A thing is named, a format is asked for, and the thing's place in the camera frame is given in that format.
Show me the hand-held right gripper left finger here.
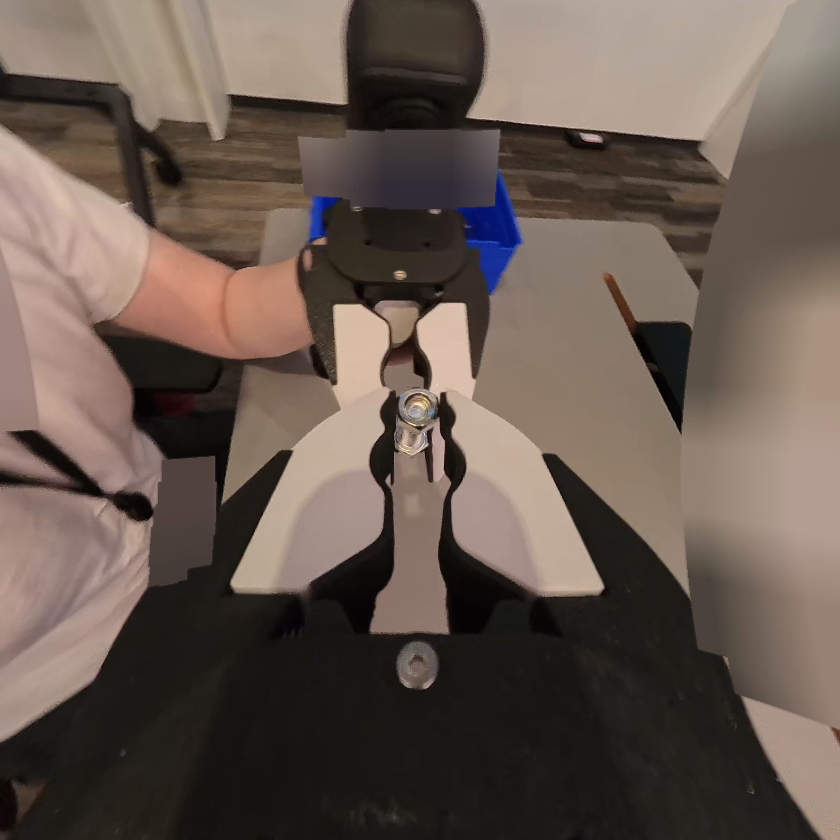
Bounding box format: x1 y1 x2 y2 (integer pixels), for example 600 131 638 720
229 392 396 634

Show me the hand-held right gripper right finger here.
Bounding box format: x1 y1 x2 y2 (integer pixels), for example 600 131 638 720
439 390 606 634

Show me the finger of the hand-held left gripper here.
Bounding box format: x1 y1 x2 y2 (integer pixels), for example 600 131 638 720
415 304 473 397
330 304 397 412

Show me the silver hex bolt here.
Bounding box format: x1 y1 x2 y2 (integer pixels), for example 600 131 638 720
395 389 442 434

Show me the silver hex nut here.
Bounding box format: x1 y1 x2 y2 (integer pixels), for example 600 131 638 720
393 430 443 459

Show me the blue plastic bin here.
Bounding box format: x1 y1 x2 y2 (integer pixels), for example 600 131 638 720
310 176 523 294

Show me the person's left forearm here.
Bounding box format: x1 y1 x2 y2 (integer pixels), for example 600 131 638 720
111 229 316 359

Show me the black phone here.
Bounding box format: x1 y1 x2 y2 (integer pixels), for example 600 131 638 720
633 321 694 430

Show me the black screen stand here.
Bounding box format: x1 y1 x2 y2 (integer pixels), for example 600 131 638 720
0 66 186 227

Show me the white board stand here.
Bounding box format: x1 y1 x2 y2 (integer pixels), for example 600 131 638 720
743 696 840 840

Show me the black shoulder strap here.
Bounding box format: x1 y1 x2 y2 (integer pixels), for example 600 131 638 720
0 426 157 525

